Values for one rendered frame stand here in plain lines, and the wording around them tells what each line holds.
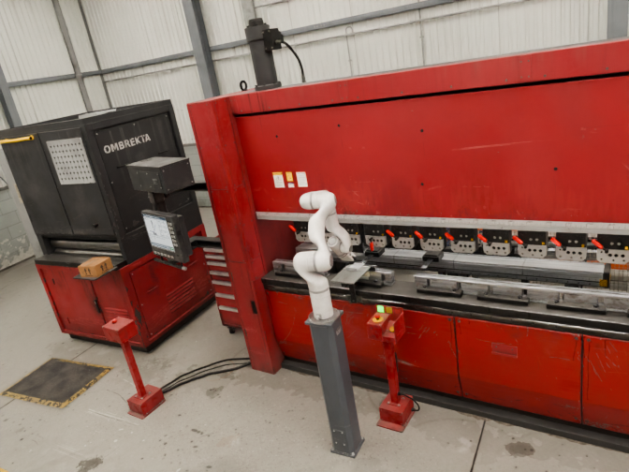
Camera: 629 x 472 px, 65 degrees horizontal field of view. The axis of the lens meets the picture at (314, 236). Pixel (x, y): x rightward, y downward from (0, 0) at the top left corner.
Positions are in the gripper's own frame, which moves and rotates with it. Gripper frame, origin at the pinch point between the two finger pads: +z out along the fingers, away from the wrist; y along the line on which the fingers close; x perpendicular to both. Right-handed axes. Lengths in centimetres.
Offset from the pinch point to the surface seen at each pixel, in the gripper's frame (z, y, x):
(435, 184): -39, -65, -39
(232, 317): 77, 157, 37
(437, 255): 21, -53, -20
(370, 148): -58, -24, -55
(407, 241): -9.9, -42.4, -14.1
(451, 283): 14, -69, 3
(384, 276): 18.0, -18.7, 1.6
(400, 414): 52, -40, 87
